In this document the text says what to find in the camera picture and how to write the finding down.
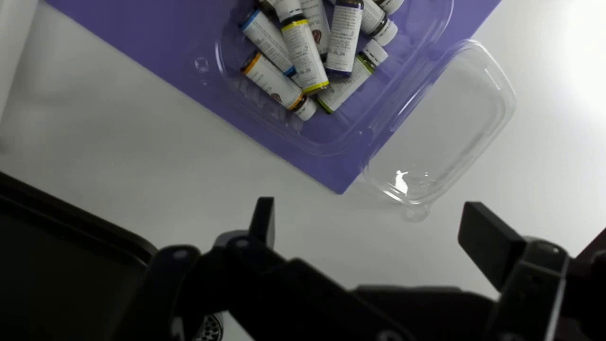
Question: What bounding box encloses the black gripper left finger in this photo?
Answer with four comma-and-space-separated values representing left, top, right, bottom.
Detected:
246, 195, 279, 250

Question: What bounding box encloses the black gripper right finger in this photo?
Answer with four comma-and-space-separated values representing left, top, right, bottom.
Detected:
457, 201, 574, 305

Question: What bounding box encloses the clear plastic case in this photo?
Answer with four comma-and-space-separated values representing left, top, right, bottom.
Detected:
212, 0, 519, 224

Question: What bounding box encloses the white paint tube orange band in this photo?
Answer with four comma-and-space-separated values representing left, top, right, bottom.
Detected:
241, 49, 320, 123

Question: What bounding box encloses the white paint tube green band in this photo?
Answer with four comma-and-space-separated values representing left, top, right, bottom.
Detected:
314, 40, 390, 116

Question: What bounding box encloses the white paint tube yellow band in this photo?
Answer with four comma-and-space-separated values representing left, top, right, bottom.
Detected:
279, 15, 333, 97

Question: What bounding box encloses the white paint tube blue band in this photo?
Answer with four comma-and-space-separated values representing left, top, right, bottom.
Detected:
239, 8, 299, 78

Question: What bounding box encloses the white paint tube dark band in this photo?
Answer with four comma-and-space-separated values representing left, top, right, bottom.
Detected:
324, 0, 368, 78

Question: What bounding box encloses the purple mat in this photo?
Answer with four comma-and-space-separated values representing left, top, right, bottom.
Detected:
44, 0, 504, 197

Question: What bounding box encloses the black coffee machine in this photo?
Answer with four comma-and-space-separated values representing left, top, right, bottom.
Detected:
0, 169, 161, 341

